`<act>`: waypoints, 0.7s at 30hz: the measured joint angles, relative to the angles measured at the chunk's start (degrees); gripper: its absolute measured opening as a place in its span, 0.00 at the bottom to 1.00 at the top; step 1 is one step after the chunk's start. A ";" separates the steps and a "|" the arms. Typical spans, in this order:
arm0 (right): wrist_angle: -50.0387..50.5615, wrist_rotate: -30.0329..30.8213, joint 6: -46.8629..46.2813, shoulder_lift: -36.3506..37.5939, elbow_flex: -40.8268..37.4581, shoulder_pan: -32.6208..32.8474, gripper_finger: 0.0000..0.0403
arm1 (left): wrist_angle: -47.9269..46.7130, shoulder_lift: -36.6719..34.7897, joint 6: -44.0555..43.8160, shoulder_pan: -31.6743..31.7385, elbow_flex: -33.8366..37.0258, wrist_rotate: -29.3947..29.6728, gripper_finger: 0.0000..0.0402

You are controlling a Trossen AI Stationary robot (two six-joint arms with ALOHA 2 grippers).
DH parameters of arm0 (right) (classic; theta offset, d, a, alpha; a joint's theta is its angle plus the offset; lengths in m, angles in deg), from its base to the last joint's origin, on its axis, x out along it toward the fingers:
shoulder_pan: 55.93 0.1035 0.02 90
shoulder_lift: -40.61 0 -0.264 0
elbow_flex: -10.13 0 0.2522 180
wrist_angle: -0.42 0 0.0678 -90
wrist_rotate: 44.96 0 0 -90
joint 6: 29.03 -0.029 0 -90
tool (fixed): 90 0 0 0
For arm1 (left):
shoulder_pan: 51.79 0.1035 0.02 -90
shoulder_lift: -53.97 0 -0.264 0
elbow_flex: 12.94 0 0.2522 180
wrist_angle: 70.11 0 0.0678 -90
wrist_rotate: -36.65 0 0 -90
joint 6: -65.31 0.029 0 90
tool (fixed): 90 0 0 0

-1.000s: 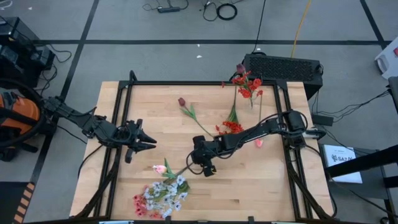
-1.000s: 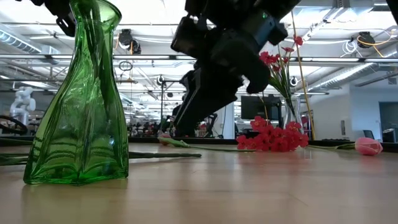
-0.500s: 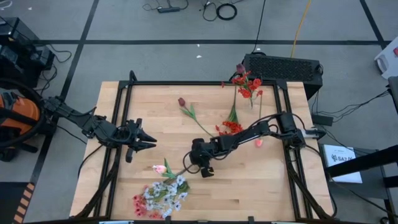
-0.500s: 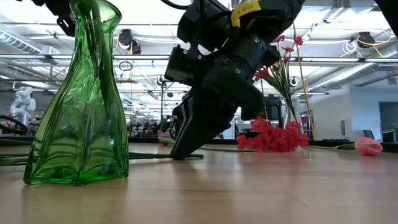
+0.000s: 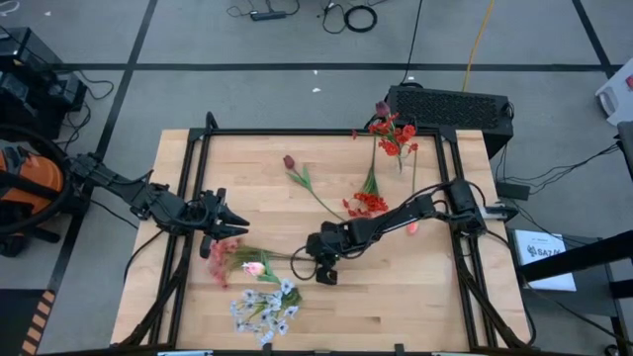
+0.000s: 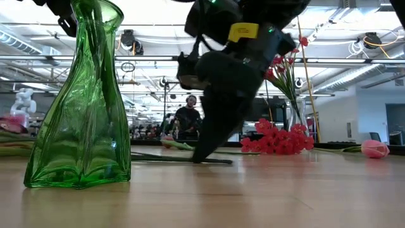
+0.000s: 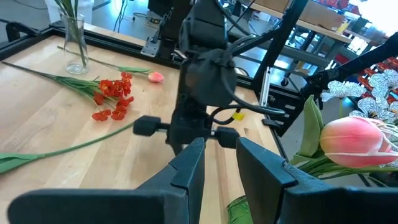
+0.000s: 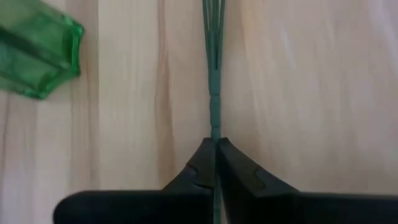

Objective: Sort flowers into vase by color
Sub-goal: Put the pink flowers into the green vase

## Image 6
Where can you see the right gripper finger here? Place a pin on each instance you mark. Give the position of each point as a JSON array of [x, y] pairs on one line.
[[239, 114], [215, 126]]

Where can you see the green glass vase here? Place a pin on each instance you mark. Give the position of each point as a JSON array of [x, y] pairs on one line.
[[79, 126]]

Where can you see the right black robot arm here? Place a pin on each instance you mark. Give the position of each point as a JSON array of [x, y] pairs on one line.
[[278, 12]]

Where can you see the clear glass vase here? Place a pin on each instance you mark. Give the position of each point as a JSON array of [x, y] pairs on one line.
[[297, 111]]

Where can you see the person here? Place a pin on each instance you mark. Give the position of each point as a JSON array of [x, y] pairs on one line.
[[188, 120]]

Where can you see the black monitor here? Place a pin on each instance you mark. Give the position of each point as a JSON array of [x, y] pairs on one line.
[[275, 114]]

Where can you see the black headphones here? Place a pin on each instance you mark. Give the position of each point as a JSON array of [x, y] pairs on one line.
[[186, 100]]

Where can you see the red sign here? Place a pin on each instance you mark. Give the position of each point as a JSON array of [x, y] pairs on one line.
[[311, 126]]

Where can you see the overhead light bar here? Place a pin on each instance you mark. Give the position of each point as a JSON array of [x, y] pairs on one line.
[[142, 58]]

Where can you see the white robot figure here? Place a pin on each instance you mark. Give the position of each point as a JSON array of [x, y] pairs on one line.
[[23, 101]]

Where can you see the black office chair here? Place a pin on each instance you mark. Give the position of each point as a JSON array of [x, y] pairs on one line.
[[375, 136]]

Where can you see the dark bin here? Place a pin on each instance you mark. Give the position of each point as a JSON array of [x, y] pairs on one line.
[[395, 138]]

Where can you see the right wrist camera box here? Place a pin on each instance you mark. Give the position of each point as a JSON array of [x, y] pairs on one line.
[[190, 73]]

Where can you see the black table frame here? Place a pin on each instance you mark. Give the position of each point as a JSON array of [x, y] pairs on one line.
[[145, 142]]

